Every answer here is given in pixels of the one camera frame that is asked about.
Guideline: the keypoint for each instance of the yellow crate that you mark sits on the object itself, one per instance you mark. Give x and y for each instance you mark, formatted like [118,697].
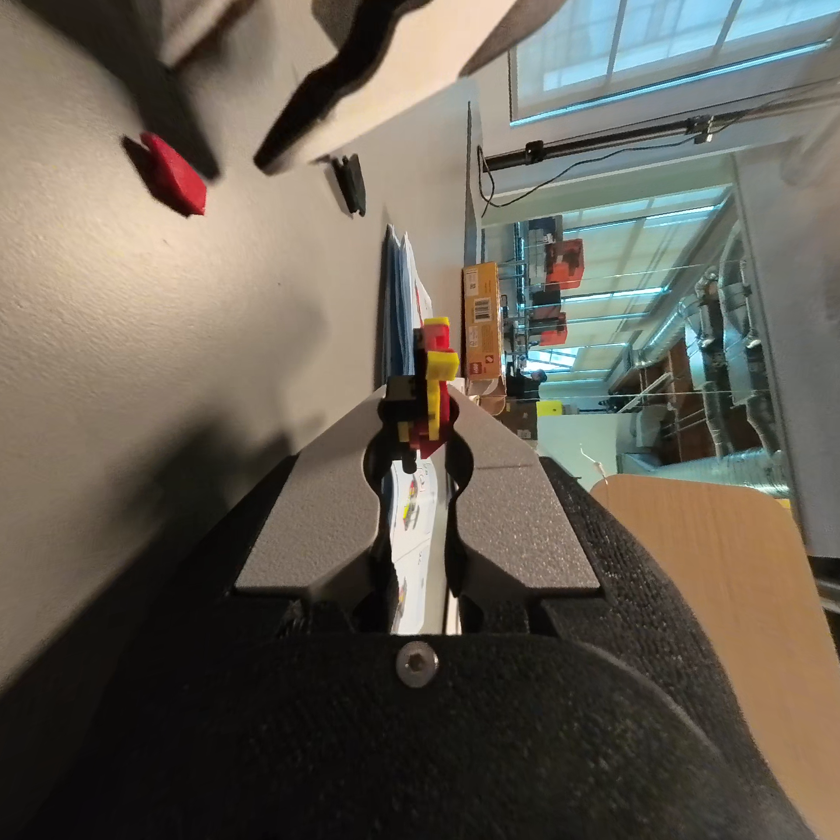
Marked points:
[550,408]

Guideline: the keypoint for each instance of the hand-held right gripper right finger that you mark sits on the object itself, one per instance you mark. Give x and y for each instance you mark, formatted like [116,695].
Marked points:
[525,525]

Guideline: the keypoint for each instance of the black lego piece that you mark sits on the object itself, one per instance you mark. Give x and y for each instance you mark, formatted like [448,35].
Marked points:
[350,184]

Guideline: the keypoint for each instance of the small red lego brick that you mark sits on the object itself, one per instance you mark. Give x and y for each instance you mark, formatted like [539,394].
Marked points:
[174,174]

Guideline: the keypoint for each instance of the large grid window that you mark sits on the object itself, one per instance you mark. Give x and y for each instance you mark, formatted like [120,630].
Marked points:
[656,39]

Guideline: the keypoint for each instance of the open instruction booklet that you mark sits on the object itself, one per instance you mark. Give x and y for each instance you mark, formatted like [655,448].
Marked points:
[400,295]

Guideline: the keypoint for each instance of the pile of cardboard boxes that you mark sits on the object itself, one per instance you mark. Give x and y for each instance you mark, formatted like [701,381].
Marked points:
[518,420]

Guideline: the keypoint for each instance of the orange black tool case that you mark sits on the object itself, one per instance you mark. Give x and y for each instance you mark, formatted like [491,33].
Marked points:
[554,328]
[564,262]

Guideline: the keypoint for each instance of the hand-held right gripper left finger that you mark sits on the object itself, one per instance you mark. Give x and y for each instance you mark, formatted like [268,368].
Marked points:
[308,525]

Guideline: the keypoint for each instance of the orange cardboard lego box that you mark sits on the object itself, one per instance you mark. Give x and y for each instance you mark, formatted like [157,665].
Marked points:
[482,315]

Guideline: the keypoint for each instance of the storage shelf rack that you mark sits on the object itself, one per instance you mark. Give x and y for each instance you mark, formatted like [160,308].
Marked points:
[525,289]

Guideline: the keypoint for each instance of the red yellow lego model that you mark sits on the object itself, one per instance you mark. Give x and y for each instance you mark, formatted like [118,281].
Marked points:
[430,394]

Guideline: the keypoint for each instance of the black stand pole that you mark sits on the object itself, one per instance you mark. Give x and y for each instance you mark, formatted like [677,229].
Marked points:
[590,141]

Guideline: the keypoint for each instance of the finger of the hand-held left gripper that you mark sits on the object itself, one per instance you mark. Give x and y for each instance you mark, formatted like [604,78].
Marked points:
[420,65]
[197,26]

